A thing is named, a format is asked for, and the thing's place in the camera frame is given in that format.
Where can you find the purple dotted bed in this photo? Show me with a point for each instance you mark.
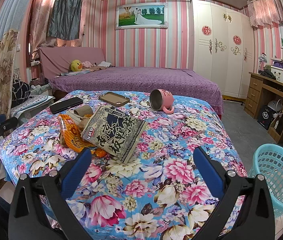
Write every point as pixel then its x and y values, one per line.
pixel 181 82

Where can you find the white storage box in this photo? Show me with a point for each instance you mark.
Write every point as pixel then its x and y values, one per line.
pixel 278 73

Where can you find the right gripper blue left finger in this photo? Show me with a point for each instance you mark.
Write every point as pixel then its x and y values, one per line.
pixel 39 209

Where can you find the pink metal mug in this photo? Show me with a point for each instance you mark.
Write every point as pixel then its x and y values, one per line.
pixel 162 100

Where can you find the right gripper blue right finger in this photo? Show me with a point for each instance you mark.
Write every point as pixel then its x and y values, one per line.
pixel 256 216

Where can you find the floral door curtain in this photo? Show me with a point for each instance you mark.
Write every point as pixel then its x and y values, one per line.
pixel 11 16

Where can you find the orange snack bag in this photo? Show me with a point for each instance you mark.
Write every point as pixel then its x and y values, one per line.
pixel 72 137

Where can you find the yellow duck plush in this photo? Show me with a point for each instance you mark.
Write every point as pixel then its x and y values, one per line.
pixel 76 66

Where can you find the grey dark curtain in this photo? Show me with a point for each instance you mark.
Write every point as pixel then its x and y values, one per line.
pixel 65 20

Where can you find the pink headboard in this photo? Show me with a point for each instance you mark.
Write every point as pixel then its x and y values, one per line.
pixel 57 60

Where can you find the grey printed snack bag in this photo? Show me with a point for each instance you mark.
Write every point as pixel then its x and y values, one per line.
pixel 114 131

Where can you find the desk lamp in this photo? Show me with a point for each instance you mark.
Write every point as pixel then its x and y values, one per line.
pixel 262 62

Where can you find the pink window curtain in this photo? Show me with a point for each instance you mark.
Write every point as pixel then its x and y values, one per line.
pixel 265 12

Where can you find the black wallet case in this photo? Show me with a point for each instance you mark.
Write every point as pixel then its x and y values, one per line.
pixel 65 105

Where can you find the floral blue bed cover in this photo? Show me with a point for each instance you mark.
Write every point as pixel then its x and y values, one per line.
pixel 159 194

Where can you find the framed wedding photo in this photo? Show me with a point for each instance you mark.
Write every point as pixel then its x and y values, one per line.
pixel 141 15

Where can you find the brown cardboard roll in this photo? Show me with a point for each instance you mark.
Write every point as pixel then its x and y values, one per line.
pixel 83 110

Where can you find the brown phone case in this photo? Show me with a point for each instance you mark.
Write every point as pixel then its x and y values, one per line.
pixel 114 99

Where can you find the teal plastic basket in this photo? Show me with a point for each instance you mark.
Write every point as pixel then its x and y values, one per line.
pixel 268 161

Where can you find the white wardrobe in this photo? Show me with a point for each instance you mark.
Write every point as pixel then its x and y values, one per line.
pixel 224 47

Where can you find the wooden desk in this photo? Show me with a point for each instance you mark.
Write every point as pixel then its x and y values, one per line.
pixel 261 91

